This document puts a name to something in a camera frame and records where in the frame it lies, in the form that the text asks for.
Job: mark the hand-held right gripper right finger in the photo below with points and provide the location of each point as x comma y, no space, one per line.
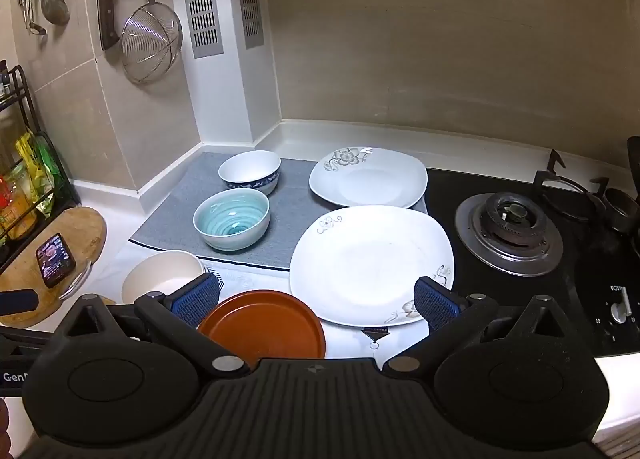
436,303

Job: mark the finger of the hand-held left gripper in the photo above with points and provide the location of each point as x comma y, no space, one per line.
17,301

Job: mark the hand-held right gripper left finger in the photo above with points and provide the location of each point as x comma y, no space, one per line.
196,298

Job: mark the cream bowl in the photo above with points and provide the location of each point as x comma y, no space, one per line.
160,275

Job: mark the teal glazed bowl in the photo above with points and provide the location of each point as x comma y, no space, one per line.
230,220

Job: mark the black smartphone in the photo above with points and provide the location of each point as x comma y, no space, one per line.
55,260

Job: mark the orange round plate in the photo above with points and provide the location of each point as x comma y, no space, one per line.
265,325

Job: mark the large white floral plate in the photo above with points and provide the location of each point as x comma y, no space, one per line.
365,259

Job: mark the grey dish mat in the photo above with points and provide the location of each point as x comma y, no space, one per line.
165,219

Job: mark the wooden cutting board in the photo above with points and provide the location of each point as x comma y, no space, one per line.
86,234

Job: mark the metal gas burner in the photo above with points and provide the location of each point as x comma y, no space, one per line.
510,241

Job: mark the green packet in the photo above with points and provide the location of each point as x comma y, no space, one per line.
50,166

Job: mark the small white floral plate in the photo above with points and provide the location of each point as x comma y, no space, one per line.
370,180

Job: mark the blue patterned white bowl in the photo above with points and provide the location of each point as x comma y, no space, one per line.
247,166

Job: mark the yellow packet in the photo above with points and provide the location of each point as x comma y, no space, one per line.
27,159

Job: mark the black pan support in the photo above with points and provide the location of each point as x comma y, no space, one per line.
551,173

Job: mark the white stove knob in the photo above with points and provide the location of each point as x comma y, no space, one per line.
620,311

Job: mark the dark gas burner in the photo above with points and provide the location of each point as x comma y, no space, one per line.
620,209

